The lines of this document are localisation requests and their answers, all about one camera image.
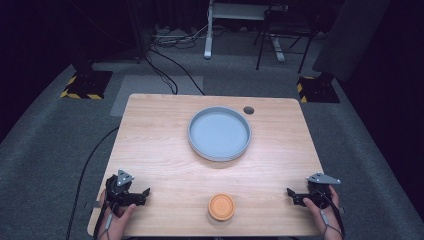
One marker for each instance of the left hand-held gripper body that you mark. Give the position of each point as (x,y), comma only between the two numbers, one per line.
(117,191)

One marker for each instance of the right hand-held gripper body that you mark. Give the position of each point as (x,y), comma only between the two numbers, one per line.
(319,191)

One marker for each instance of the person's right hand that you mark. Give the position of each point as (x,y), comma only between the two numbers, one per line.
(315,211)

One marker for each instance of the person's left hand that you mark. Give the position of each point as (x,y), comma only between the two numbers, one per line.
(120,220)

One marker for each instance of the small orange cup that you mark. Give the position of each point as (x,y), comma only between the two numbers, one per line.
(221,207)

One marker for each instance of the round grey tray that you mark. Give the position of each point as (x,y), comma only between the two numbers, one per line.
(219,135)

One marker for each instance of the black desk grommet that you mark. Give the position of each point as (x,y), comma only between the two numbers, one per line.
(248,110)

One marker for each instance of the black yellow striped stand base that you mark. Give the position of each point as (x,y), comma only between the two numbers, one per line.
(87,85)
(316,90)

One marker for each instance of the grey padded panel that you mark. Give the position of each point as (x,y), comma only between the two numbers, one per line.
(350,36)

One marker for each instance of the black metal chair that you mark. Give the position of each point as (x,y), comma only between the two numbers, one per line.
(286,28)

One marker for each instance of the dark stand post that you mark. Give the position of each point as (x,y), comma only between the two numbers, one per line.
(141,30)

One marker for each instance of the white desk frame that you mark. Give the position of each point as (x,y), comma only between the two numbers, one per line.
(208,40)

